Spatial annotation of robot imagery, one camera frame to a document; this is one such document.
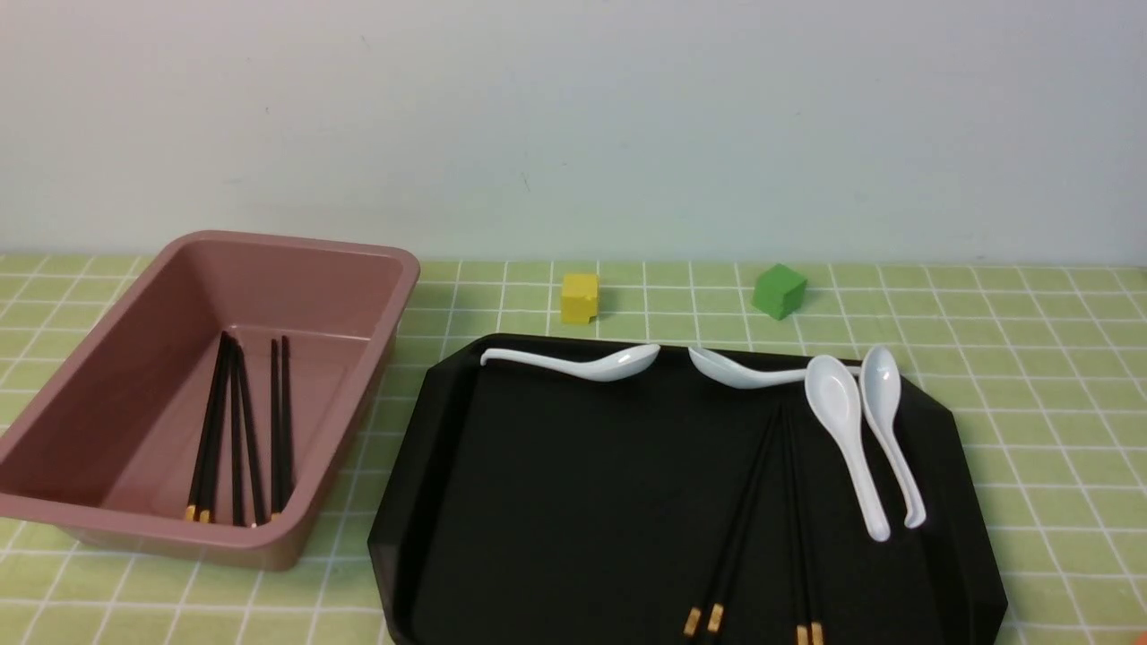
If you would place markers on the pink plastic bin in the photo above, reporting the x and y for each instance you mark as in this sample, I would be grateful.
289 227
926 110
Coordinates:
106 450

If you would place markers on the white spoon rightmost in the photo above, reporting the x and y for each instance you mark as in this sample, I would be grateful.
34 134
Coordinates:
880 389

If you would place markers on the green cube block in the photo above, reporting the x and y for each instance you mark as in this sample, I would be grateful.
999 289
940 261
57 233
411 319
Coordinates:
779 291

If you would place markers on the black chopstick in bin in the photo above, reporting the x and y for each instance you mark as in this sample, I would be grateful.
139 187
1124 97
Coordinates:
210 422
287 440
251 456
236 443
276 487
209 482

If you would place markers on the white spoon upper middle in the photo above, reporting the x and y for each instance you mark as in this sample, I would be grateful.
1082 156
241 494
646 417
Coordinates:
724 370

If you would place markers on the white spoon large bowl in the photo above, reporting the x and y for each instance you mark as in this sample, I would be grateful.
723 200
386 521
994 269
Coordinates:
833 395

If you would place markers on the white spoon far left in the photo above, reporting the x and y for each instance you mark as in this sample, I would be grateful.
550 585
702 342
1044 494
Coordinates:
623 363

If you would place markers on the yellow cube block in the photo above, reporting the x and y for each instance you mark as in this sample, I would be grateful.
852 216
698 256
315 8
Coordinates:
579 302

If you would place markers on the black plastic tray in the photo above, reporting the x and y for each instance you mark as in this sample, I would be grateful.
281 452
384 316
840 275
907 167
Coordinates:
531 507

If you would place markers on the black chopstick gold band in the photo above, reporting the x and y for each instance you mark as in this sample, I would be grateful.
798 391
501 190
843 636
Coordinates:
815 628
795 549
748 537
704 623

